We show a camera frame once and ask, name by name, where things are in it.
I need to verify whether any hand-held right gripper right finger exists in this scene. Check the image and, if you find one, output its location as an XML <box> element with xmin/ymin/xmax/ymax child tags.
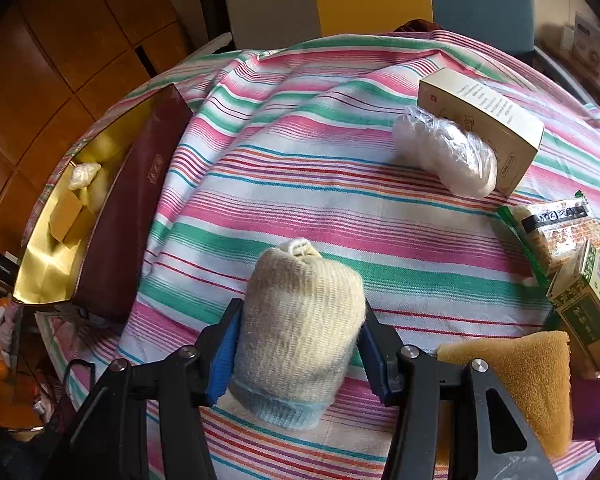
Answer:
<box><xmin>357</xmin><ymin>307</ymin><xmax>556</xmax><ymax>480</ymax></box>

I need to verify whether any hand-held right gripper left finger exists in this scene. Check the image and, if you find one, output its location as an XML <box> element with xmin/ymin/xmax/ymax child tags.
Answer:
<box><xmin>55</xmin><ymin>299</ymin><xmax>246</xmax><ymax>480</ymax></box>

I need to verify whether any yellow sponge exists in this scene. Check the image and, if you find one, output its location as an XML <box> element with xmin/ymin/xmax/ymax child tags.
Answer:
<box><xmin>49</xmin><ymin>191</ymin><xmax>86</xmax><ymax>243</ymax></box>
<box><xmin>436</xmin><ymin>330</ymin><xmax>576</xmax><ymax>461</ymax></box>

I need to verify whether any maroon and gold tin box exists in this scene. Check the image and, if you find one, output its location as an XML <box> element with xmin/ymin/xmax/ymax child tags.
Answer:
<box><xmin>12</xmin><ymin>84</ymin><xmax>196</xmax><ymax>321</ymax></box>

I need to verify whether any green and cream carton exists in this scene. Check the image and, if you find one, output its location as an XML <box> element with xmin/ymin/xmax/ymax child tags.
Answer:
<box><xmin>546</xmin><ymin>240</ymin><xmax>600</xmax><ymax>376</ymax></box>

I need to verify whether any green-edged snack packet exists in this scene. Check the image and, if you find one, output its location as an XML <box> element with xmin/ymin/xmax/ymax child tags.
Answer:
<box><xmin>496</xmin><ymin>190</ymin><xmax>600</xmax><ymax>286</ymax></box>

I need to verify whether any purple packet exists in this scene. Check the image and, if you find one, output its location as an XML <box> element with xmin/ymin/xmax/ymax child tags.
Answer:
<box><xmin>570</xmin><ymin>255</ymin><xmax>600</xmax><ymax>453</ymax></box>

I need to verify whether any beige cardboard box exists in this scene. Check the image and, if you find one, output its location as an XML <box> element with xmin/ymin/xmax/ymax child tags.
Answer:
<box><xmin>416</xmin><ymin>67</ymin><xmax>546</xmax><ymax>197</ymax></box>

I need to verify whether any striped blanket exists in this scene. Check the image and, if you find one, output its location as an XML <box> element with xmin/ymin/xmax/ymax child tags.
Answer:
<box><xmin>30</xmin><ymin>30</ymin><xmax>600</xmax><ymax>480</ymax></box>

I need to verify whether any glass side table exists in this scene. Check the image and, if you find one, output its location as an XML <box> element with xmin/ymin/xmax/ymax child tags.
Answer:
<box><xmin>0</xmin><ymin>290</ymin><xmax>61</xmax><ymax>436</ymax></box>

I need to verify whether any black bag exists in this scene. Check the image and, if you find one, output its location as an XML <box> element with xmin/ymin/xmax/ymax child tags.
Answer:
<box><xmin>0</xmin><ymin>359</ymin><xmax>97</xmax><ymax>480</ymax></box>

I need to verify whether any wooden wardrobe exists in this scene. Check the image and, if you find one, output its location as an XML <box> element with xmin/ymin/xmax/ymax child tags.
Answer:
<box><xmin>0</xmin><ymin>0</ymin><xmax>201</xmax><ymax>261</ymax></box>

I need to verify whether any dark red cloth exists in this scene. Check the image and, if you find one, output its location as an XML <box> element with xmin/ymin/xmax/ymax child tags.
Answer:
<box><xmin>395</xmin><ymin>19</ymin><xmax>448</xmax><ymax>36</ymax></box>

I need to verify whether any black rolled mat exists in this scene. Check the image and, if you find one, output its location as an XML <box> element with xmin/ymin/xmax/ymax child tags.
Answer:
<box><xmin>192</xmin><ymin>0</ymin><xmax>231</xmax><ymax>43</ymax></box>

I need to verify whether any white box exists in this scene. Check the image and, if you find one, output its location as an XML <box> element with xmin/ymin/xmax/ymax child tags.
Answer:
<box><xmin>572</xmin><ymin>12</ymin><xmax>600</xmax><ymax>58</ymax></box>

